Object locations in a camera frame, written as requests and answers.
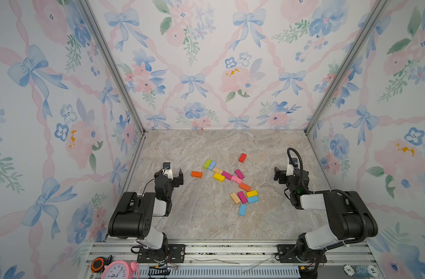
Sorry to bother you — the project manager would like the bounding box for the orange block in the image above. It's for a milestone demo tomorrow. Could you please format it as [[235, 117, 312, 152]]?
[[239, 183, 251, 192], [191, 171, 203, 178]]

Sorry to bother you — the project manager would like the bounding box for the green block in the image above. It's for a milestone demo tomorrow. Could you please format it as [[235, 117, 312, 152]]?
[[203, 160, 212, 169]]

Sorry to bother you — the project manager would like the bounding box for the light blue block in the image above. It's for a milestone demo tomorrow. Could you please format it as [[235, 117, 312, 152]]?
[[208, 161, 217, 170]]

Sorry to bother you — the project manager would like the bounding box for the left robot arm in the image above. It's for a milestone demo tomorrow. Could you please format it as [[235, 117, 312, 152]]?
[[108, 169, 183, 262]]

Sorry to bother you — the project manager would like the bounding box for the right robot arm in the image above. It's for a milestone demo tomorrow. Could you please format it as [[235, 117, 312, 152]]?
[[273, 166, 379, 263]]

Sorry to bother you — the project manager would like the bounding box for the yellow block lower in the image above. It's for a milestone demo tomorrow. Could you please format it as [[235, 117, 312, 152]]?
[[246, 190, 258, 198]]

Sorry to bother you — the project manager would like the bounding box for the yellow block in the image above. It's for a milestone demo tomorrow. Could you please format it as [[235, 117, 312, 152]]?
[[246, 190, 258, 198], [213, 173, 226, 182]]

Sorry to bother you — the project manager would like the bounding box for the tan block upper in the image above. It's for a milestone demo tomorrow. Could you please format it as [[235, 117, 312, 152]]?
[[212, 167, 223, 174]]

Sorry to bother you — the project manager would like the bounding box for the tan block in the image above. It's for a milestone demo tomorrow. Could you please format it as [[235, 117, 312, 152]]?
[[230, 193, 241, 204], [212, 167, 223, 174]]

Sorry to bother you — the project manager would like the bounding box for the yellow block upper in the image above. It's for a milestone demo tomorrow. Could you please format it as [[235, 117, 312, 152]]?
[[213, 173, 226, 182]]

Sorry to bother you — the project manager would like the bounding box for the magenta block upper right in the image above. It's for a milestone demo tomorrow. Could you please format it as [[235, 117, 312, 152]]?
[[235, 169, 245, 180]]

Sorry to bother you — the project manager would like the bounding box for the magenta block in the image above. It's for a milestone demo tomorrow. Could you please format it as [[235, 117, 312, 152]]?
[[235, 169, 245, 180], [237, 191, 248, 204], [222, 171, 233, 180]]

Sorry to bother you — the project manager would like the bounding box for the blue block right lower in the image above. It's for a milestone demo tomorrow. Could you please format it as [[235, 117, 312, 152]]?
[[247, 195, 259, 204]]

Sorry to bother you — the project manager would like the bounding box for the red block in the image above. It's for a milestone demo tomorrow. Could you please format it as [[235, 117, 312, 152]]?
[[239, 153, 247, 163]]

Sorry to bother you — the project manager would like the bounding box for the pink block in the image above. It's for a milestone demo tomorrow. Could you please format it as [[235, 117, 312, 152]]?
[[231, 176, 242, 184]]

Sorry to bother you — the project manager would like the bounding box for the magenta block lower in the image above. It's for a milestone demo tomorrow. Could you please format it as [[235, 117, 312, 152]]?
[[237, 191, 248, 204]]

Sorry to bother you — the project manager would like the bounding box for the magenta block middle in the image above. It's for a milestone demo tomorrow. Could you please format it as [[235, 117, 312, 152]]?
[[222, 171, 233, 180]]

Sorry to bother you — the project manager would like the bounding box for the tan block lower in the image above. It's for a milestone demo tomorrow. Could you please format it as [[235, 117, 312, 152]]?
[[230, 193, 241, 204]]

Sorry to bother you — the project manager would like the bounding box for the blue block bottom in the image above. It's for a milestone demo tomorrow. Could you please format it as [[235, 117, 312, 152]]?
[[238, 203, 247, 216]]

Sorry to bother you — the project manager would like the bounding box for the pink alarm clock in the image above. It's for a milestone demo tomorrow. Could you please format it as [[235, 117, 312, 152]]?
[[101, 260, 139, 279]]

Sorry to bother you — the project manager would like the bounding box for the orange black tape measure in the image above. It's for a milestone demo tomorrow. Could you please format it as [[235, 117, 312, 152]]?
[[90, 255, 112, 273]]

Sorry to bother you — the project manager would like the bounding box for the white blue object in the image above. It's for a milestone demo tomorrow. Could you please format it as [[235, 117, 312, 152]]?
[[343, 265, 379, 278]]

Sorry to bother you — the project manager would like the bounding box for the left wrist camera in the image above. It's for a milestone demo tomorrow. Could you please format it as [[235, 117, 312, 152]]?
[[162, 162, 174, 180]]

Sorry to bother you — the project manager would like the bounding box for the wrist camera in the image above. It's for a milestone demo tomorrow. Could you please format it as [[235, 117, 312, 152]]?
[[162, 162, 174, 180], [286, 158, 299, 176]]

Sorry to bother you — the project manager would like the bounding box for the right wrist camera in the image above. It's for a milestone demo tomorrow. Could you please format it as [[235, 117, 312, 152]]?
[[286, 158, 299, 176]]

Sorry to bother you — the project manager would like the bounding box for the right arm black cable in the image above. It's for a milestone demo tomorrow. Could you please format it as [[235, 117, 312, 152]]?
[[286, 147, 373, 245]]

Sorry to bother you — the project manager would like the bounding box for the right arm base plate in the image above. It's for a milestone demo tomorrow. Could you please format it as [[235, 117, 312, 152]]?
[[275, 244, 320, 265]]

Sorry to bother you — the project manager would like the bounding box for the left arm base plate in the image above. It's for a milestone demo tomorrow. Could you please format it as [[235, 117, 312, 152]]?
[[133, 244, 186, 264]]

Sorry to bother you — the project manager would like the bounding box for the white cable duct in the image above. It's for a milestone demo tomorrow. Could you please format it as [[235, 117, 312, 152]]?
[[133, 266, 301, 279]]

